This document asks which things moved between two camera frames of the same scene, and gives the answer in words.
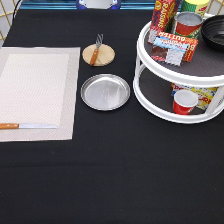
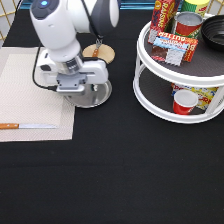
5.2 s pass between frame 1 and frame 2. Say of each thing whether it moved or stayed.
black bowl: stayed
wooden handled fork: stayed
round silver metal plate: moved
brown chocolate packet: stayed
